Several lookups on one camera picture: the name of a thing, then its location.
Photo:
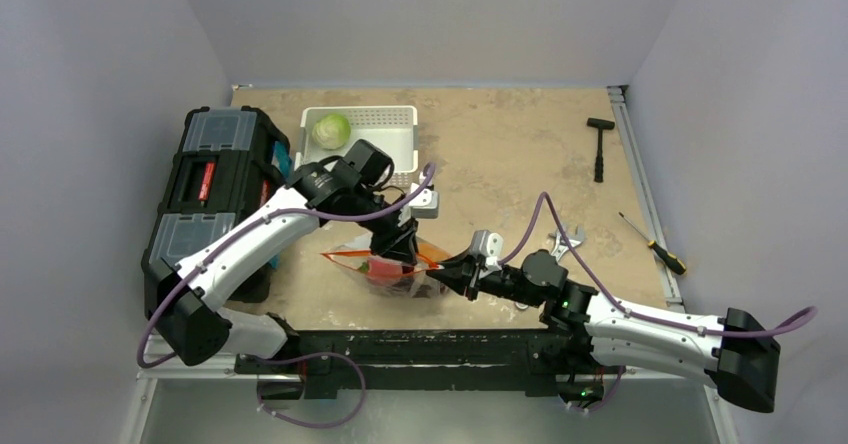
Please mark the pink peach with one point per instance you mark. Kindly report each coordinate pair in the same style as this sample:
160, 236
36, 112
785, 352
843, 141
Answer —
383, 272

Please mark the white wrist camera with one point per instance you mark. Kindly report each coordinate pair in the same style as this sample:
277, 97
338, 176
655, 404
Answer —
486, 247
426, 204

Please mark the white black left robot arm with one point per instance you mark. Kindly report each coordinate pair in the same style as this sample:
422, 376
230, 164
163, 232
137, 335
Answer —
192, 317

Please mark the black hammer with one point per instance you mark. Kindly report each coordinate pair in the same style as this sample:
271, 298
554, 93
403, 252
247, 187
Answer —
601, 125

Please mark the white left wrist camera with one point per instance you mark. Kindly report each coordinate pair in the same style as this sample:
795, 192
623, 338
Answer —
426, 204

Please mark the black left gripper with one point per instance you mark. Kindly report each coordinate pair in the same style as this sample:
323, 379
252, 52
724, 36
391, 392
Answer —
396, 241

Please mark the yellow black screwdriver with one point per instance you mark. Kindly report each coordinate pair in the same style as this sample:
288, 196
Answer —
670, 260

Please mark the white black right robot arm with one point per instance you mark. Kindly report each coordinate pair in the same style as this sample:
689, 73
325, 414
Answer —
729, 353

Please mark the red adjustable wrench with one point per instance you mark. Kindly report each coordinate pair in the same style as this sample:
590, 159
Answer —
562, 243

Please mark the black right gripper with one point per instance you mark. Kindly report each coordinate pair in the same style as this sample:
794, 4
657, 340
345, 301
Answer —
469, 279

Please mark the clear zip top bag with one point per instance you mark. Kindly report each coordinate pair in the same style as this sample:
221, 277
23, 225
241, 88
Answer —
350, 256

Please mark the white plastic basket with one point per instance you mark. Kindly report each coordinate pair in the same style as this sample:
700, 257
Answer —
392, 129

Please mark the green cabbage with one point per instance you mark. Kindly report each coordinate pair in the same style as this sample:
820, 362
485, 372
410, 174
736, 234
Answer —
332, 132

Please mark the black toolbox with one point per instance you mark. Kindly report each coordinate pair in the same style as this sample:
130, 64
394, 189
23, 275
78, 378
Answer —
229, 163

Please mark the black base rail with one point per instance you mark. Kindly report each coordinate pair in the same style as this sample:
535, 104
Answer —
534, 362

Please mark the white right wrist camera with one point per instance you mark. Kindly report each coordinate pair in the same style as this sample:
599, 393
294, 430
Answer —
486, 247

